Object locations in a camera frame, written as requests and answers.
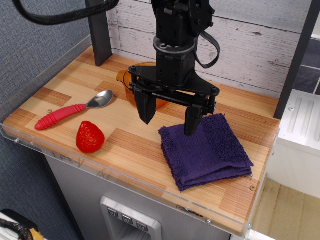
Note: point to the clear acrylic edge guard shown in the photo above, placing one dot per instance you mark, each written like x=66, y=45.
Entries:
x=131, y=154

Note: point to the grey toy fridge cabinet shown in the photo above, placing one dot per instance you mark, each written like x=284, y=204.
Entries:
x=83, y=192

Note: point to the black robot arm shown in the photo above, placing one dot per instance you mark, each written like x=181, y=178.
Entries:
x=179, y=24

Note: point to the white toy sink unit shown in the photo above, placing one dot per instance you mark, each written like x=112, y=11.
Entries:
x=295, y=157

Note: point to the dark grey right post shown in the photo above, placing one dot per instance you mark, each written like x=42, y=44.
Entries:
x=306, y=34

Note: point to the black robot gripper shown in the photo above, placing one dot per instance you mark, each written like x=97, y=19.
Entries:
x=175, y=80

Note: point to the yellow object bottom left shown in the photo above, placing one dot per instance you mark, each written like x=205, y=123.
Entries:
x=36, y=235

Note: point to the red plastic strawberry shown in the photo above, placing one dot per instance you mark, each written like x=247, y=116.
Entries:
x=90, y=138

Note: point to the folded purple towel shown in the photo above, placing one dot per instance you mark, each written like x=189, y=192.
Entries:
x=212, y=154

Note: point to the dark grey post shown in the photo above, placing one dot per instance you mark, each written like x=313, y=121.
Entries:
x=100, y=37
x=306, y=34

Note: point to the red handled metal spoon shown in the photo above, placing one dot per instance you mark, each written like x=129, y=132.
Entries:
x=99, y=101

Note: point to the silver dispenser button panel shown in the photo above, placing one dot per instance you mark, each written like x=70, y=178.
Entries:
x=125, y=223

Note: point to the dark grey left post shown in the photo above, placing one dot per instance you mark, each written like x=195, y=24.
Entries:
x=100, y=37

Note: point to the orange transparent glass pot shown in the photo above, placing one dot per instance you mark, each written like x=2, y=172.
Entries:
x=125, y=78

